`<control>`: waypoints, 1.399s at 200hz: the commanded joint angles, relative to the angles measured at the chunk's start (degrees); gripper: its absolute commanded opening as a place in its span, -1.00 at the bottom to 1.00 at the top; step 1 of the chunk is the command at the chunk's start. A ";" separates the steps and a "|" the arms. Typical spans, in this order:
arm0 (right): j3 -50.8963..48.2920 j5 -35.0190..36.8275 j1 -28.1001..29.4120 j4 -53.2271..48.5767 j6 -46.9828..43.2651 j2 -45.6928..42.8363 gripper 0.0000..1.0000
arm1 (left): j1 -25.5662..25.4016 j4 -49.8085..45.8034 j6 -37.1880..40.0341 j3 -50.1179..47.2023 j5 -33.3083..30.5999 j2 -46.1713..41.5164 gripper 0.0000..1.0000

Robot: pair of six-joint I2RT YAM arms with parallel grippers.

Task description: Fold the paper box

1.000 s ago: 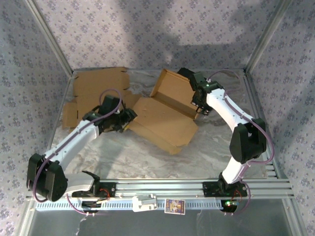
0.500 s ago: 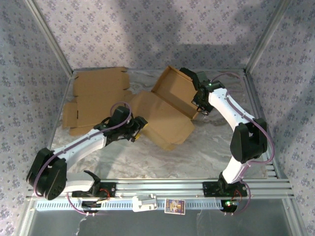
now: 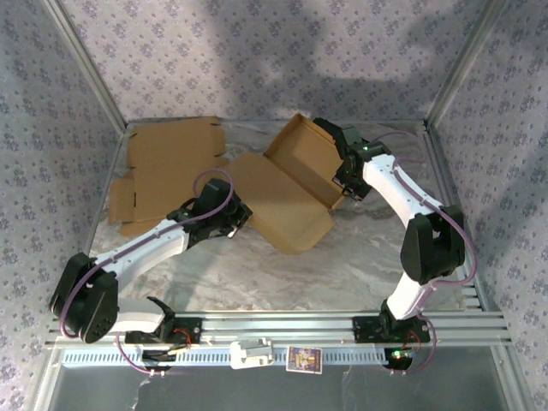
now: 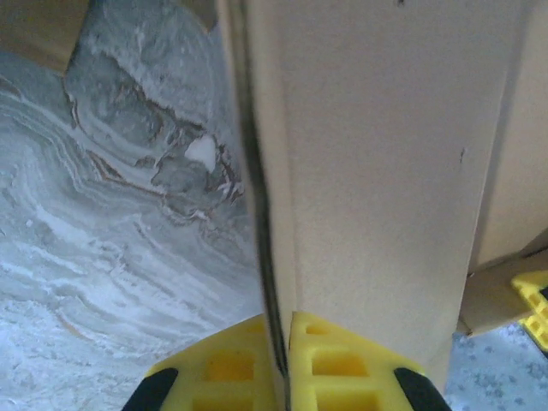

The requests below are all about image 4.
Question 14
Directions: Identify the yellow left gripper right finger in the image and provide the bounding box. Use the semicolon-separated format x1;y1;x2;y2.
287;311;450;411

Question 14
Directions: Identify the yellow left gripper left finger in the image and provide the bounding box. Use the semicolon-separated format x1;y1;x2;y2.
123;314;287;411

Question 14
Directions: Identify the brown cardboard box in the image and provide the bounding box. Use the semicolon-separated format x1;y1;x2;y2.
216;0;548;411
0;0;93;74

